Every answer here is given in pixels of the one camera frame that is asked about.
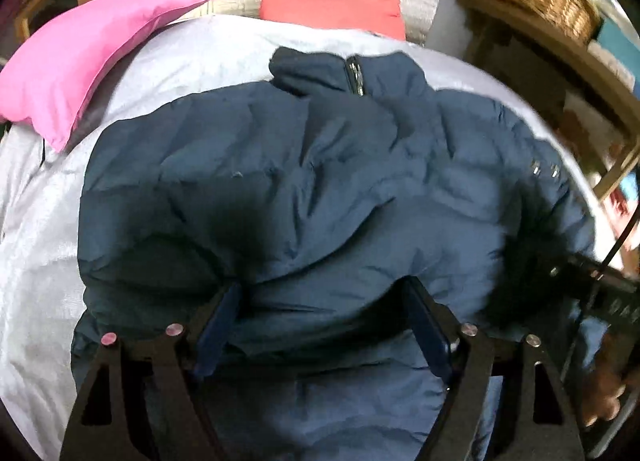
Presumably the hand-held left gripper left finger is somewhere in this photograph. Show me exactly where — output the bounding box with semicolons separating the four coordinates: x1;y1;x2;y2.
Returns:
60;281;243;461

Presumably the person's right hand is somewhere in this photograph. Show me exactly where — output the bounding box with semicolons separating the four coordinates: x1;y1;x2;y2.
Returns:
582;368;628;429

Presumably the pink pillow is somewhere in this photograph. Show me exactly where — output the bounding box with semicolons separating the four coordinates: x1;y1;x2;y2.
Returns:
0;0;213;152

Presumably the wooden shelf unit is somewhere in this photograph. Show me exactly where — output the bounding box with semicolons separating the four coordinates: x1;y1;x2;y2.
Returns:
450;0;640;202

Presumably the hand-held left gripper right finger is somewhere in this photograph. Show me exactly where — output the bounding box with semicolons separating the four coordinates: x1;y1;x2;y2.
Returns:
402;275;586;461

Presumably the grey bed sheet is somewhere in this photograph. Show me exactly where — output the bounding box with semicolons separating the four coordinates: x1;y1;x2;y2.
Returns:
0;13;606;461

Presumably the navy blue padded jacket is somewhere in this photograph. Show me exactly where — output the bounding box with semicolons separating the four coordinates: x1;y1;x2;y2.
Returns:
70;46;601;461

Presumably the blue shoe box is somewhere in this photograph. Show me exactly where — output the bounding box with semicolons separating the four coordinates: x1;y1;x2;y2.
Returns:
595;16;640;86

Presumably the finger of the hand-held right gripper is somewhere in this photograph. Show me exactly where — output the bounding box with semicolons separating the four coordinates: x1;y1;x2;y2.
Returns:
520;246;581;288

